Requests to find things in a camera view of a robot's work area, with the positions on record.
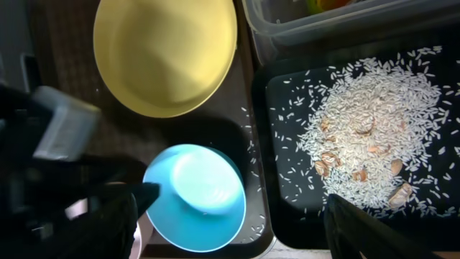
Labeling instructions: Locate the clear plastic bin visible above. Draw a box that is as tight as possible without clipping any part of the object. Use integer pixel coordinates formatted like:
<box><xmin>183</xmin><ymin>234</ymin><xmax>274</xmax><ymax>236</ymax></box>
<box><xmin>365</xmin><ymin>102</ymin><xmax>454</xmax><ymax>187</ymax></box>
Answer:
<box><xmin>242</xmin><ymin>0</ymin><xmax>459</xmax><ymax>65</ymax></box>

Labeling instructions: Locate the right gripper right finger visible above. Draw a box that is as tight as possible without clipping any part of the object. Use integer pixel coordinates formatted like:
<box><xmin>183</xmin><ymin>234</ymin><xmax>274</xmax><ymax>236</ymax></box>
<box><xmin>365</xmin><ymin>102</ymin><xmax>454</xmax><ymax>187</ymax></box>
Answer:
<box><xmin>323</xmin><ymin>194</ymin><xmax>438</xmax><ymax>259</ymax></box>

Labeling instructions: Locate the green orange snack wrapper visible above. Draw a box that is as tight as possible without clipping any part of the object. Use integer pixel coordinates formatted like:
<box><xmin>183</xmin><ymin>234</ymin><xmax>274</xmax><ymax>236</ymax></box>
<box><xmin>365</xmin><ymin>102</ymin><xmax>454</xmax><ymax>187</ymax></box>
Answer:
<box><xmin>306</xmin><ymin>0</ymin><xmax>354</xmax><ymax>14</ymax></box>

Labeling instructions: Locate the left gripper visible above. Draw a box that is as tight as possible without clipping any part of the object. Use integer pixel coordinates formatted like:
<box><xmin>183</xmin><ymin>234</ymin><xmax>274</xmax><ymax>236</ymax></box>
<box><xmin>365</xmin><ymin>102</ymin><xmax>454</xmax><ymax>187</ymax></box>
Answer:
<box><xmin>1</xmin><ymin>86</ymin><xmax>108</xmax><ymax>258</ymax></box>

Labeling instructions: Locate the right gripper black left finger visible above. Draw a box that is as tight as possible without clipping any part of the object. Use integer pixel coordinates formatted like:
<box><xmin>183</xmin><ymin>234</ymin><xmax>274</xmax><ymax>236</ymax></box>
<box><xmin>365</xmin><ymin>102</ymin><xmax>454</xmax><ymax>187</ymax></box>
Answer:
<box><xmin>37</xmin><ymin>193</ymin><xmax>138</xmax><ymax>259</ymax></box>

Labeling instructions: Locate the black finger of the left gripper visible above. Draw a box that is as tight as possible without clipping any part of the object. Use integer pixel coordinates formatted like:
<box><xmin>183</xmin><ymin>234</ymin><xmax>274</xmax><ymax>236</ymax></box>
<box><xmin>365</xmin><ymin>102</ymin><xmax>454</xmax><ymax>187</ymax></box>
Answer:
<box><xmin>86</xmin><ymin>183</ymin><xmax>160</xmax><ymax>218</ymax></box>

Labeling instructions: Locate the yellow round plate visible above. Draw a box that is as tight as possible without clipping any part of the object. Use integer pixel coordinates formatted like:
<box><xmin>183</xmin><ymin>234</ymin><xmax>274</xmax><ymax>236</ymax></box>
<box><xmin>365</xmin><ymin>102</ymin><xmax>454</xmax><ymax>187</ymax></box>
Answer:
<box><xmin>93</xmin><ymin>0</ymin><xmax>237</xmax><ymax>118</ymax></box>

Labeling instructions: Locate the light blue bowl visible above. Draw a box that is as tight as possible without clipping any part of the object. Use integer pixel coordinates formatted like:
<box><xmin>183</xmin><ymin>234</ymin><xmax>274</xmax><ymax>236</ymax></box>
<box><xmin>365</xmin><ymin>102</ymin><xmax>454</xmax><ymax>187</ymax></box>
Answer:
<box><xmin>143</xmin><ymin>144</ymin><xmax>247</xmax><ymax>253</ymax></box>

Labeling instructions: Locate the food scraps rice pile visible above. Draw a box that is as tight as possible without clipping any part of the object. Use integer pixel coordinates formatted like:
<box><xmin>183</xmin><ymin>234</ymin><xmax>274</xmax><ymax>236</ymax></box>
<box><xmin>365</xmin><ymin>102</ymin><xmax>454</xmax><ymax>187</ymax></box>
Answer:
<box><xmin>269</xmin><ymin>45</ymin><xmax>460</xmax><ymax>220</ymax></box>

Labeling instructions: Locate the dark brown serving tray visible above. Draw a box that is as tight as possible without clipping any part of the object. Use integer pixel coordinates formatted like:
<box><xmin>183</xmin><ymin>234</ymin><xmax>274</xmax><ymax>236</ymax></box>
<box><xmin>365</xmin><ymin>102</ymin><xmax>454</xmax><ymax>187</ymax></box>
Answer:
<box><xmin>26</xmin><ymin>1</ymin><xmax>275</xmax><ymax>258</ymax></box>

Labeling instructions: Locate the pink white bowl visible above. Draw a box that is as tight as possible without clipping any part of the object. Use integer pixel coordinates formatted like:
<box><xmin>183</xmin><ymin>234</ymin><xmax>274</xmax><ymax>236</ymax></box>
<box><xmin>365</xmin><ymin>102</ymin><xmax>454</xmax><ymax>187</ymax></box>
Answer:
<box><xmin>64</xmin><ymin>197</ymin><xmax>152</xmax><ymax>259</ymax></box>

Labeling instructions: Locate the black rectangular tray bin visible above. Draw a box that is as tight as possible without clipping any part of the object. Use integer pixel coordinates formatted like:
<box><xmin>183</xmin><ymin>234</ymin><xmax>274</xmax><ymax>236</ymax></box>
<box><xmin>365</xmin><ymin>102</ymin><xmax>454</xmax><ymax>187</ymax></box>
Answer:
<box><xmin>252</xmin><ymin>31</ymin><xmax>459</xmax><ymax>251</ymax></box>

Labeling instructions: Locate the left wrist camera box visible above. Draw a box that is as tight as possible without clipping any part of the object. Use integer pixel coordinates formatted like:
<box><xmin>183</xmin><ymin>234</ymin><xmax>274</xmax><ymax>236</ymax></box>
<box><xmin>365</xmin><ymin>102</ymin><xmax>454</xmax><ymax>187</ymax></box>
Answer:
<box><xmin>32</xmin><ymin>86</ymin><xmax>101</xmax><ymax>161</ymax></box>

